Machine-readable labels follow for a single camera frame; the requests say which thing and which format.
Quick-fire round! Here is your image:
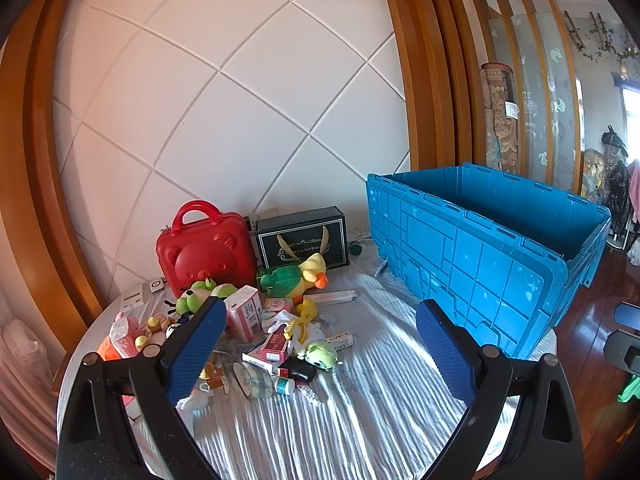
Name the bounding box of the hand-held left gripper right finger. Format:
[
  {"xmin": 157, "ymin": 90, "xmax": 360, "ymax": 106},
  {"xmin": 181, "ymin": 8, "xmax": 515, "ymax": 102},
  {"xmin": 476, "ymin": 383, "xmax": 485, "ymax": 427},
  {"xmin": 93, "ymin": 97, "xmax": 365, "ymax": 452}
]
[{"xmin": 416, "ymin": 299, "xmax": 584, "ymax": 480}]

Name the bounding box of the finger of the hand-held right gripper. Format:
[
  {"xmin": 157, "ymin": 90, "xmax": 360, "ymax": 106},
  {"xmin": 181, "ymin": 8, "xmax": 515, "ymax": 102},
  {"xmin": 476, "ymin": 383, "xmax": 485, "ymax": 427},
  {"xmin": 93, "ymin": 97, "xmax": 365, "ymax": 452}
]
[
  {"xmin": 614, "ymin": 302, "xmax": 640, "ymax": 332},
  {"xmin": 602, "ymin": 330, "xmax": 640, "ymax": 376}
]

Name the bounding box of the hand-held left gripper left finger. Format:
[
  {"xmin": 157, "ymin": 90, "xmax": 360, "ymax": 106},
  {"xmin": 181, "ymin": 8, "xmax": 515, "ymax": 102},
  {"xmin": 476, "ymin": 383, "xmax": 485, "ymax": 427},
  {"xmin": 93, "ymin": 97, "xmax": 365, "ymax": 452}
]
[{"xmin": 55, "ymin": 299, "xmax": 228, "ymax": 480}]

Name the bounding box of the blue plastic crate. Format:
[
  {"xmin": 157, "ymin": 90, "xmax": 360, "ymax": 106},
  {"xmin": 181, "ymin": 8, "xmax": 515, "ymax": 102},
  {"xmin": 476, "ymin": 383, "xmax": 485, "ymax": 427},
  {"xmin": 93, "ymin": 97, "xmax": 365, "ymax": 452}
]
[{"xmin": 365, "ymin": 161, "xmax": 613, "ymax": 361}]

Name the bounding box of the orange white small packet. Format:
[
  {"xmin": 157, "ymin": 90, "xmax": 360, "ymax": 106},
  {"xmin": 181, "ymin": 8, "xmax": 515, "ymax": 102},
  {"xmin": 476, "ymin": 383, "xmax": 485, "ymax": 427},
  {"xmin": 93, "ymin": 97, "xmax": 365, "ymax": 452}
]
[{"xmin": 200, "ymin": 364, "xmax": 231, "ymax": 391}]

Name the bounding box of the green cloth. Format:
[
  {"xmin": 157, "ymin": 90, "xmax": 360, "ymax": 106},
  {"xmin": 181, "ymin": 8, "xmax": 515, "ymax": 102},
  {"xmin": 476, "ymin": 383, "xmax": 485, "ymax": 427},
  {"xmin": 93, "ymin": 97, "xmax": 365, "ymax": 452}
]
[{"xmin": 617, "ymin": 375, "xmax": 640, "ymax": 405}]

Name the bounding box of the green frog plush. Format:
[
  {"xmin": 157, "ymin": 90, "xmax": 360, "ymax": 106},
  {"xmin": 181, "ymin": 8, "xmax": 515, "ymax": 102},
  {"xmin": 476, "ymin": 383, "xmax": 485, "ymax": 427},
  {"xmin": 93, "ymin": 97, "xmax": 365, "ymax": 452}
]
[{"xmin": 175, "ymin": 279, "xmax": 238, "ymax": 318}]

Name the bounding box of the brown bear plush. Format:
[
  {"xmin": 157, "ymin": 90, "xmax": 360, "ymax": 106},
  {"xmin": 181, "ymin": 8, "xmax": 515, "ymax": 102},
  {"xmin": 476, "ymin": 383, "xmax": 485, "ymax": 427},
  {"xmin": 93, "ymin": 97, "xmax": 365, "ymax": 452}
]
[{"xmin": 134, "ymin": 314, "xmax": 177, "ymax": 356}]

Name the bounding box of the small white plush piece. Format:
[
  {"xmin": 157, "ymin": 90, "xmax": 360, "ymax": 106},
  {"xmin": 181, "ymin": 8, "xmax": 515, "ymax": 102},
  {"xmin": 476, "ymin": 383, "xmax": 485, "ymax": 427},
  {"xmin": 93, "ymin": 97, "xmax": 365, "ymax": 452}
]
[{"xmin": 175, "ymin": 382, "xmax": 216, "ymax": 413}]

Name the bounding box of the pink tissue pack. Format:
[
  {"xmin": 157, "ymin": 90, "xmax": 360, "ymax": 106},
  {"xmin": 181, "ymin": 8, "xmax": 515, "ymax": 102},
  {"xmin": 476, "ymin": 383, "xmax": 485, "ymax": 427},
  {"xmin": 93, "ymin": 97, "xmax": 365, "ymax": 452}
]
[{"xmin": 225, "ymin": 285, "xmax": 263, "ymax": 343}]

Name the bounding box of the red white medicine box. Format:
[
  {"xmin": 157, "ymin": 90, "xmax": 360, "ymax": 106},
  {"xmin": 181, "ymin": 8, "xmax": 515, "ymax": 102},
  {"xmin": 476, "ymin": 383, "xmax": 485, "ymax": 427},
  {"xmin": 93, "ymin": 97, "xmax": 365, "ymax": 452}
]
[{"xmin": 242, "ymin": 332, "xmax": 291, "ymax": 373}]

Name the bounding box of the pink floral tissue packet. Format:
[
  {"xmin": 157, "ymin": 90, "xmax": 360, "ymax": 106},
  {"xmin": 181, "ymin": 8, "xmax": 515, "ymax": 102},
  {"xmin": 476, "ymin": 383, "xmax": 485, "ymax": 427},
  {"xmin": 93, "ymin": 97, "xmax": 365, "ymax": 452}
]
[{"xmin": 107, "ymin": 311, "xmax": 151, "ymax": 361}]

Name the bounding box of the flat white box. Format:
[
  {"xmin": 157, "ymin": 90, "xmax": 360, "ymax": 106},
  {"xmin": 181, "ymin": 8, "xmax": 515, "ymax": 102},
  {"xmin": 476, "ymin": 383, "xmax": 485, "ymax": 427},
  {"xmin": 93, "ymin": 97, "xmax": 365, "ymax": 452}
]
[{"xmin": 120, "ymin": 284, "xmax": 148, "ymax": 311}]

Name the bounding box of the white cloth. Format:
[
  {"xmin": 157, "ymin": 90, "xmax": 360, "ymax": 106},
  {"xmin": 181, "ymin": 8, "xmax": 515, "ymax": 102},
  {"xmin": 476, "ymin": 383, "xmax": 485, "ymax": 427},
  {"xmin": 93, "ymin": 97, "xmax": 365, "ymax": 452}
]
[{"xmin": 267, "ymin": 310, "xmax": 326, "ymax": 356}]

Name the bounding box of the pink sanitary pad packet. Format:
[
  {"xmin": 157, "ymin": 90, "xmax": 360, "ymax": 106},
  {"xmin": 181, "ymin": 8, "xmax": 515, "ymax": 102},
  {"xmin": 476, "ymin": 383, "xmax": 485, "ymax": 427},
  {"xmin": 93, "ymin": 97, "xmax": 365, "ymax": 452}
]
[{"xmin": 262, "ymin": 297, "xmax": 296, "ymax": 317}]

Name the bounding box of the red floral tissue packet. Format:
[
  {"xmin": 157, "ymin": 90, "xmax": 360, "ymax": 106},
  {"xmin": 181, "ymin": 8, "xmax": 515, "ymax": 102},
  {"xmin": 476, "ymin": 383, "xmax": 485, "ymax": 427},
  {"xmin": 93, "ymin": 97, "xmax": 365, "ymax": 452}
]
[{"xmin": 97, "ymin": 337, "xmax": 136, "ymax": 406}]

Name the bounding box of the red bear-face carry case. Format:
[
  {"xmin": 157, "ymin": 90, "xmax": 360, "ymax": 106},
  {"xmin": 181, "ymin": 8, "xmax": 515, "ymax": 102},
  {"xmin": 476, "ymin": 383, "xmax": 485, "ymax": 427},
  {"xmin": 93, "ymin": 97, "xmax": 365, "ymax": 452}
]
[{"xmin": 155, "ymin": 200, "xmax": 257, "ymax": 298}]

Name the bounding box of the black pouch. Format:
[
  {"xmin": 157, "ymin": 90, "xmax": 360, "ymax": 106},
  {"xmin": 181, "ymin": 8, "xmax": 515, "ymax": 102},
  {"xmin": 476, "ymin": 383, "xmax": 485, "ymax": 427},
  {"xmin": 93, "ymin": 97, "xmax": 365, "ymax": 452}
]
[{"xmin": 287, "ymin": 357, "xmax": 317, "ymax": 386}]

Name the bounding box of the yellow plastic clip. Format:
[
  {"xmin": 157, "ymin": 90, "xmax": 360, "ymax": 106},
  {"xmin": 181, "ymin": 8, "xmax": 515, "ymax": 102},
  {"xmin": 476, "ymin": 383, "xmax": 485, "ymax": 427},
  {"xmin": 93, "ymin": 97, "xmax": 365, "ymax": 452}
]
[{"xmin": 284, "ymin": 296, "xmax": 318, "ymax": 341}]

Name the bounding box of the yellow duck plush green body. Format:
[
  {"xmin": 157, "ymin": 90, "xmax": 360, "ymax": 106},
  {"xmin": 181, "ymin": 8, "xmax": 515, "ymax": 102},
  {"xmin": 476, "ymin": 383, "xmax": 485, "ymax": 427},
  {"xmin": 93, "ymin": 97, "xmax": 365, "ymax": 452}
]
[{"xmin": 257, "ymin": 253, "xmax": 331, "ymax": 301}]

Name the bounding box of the small green plush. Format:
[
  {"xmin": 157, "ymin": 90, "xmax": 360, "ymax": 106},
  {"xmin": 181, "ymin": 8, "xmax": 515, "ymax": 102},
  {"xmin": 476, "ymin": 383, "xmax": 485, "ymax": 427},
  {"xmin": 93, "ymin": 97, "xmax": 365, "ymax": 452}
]
[{"xmin": 300, "ymin": 342, "xmax": 338, "ymax": 371}]

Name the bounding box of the long white tube box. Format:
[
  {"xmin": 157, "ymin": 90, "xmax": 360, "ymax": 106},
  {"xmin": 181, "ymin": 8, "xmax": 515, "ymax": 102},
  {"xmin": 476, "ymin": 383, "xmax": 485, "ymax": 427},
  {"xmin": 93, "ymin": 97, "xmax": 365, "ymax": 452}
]
[{"xmin": 310, "ymin": 290, "xmax": 358, "ymax": 306}]

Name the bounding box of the black gift box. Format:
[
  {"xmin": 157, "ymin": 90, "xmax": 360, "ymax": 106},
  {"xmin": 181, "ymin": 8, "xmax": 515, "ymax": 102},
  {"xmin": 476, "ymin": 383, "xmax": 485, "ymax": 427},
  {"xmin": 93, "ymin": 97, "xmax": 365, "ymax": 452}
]
[{"xmin": 255, "ymin": 206, "xmax": 349, "ymax": 270}]

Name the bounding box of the pink white bedding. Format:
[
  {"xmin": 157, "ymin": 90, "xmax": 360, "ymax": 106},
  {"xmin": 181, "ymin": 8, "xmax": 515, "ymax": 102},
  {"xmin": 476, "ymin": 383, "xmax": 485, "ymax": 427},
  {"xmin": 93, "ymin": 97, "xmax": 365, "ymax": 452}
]
[{"xmin": 0, "ymin": 320, "xmax": 56, "ymax": 461}]

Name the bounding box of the wooden frosted glass screen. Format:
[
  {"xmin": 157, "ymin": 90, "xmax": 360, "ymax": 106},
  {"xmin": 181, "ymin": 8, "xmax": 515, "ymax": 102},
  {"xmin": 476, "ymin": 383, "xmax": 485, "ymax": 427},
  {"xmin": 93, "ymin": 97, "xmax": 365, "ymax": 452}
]
[{"xmin": 464, "ymin": 0, "xmax": 586, "ymax": 196}]

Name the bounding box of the rolled patterned carpet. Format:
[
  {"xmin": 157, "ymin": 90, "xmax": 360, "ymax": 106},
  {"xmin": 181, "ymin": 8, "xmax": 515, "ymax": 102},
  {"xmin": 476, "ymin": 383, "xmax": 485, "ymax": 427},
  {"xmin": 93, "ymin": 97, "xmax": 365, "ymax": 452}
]
[{"xmin": 481, "ymin": 61, "xmax": 518, "ymax": 173}]

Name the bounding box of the white wall socket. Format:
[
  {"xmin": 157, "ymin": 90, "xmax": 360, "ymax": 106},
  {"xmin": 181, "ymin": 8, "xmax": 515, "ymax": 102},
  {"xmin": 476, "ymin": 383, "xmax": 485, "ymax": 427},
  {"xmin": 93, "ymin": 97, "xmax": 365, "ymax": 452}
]
[{"xmin": 243, "ymin": 207, "xmax": 278, "ymax": 233}]

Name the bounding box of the wall vine decoration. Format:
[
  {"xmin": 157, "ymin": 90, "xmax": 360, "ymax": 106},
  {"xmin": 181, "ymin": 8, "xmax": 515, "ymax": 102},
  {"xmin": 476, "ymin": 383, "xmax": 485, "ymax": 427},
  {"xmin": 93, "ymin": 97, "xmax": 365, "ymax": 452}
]
[{"xmin": 565, "ymin": 10, "xmax": 640, "ymax": 66}]

